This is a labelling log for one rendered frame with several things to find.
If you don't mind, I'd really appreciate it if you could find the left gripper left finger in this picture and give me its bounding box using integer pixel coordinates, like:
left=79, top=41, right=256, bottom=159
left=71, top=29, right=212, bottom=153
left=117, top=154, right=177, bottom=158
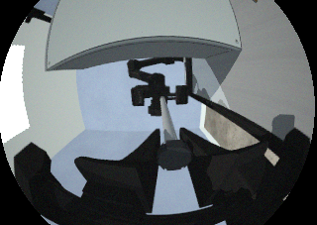
left=74, top=129, right=160, bottom=213

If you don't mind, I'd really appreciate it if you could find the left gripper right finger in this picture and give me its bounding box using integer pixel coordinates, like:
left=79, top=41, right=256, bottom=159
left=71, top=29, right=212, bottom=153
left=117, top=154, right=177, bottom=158
left=179, top=127, right=269, bottom=208

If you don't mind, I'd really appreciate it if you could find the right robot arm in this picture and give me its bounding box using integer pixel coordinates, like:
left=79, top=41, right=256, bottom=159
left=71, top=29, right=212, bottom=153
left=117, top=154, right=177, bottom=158
left=127, top=57, right=183, bottom=116

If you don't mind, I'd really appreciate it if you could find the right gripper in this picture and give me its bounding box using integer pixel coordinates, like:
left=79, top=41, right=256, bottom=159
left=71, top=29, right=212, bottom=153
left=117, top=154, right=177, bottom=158
left=131, top=85, right=188, bottom=106

